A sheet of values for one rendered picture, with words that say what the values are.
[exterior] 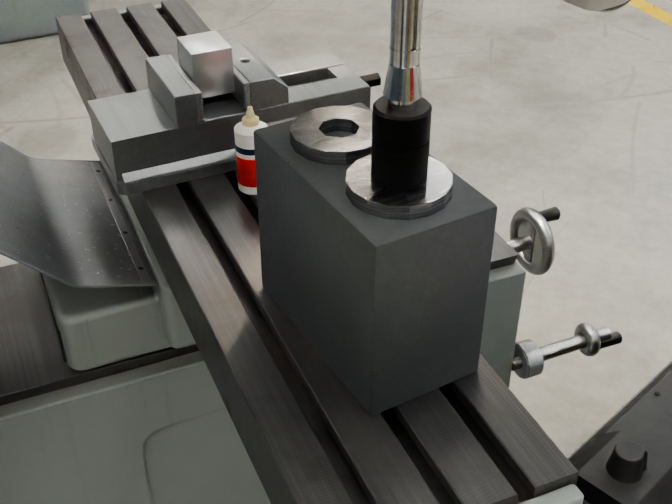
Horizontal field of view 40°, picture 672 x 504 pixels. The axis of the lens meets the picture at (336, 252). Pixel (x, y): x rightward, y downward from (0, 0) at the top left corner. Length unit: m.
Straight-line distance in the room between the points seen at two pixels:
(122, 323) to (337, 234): 0.46
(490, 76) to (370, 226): 2.96
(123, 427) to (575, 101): 2.59
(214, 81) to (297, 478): 0.56
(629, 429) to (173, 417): 0.62
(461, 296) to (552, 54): 3.15
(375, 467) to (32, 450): 0.58
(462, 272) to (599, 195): 2.22
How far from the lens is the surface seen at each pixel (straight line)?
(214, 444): 1.35
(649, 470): 1.29
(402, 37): 0.70
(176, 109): 1.13
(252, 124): 1.09
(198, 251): 1.04
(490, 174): 3.02
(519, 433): 0.84
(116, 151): 1.13
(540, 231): 1.55
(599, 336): 1.59
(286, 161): 0.82
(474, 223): 0.76
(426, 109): 0.74
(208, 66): 1.16
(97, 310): 1.15
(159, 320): 1.18
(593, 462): 1.27
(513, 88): 3.60
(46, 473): 1.29
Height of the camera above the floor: 1.53
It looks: 36 degrees down
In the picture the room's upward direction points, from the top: straight up
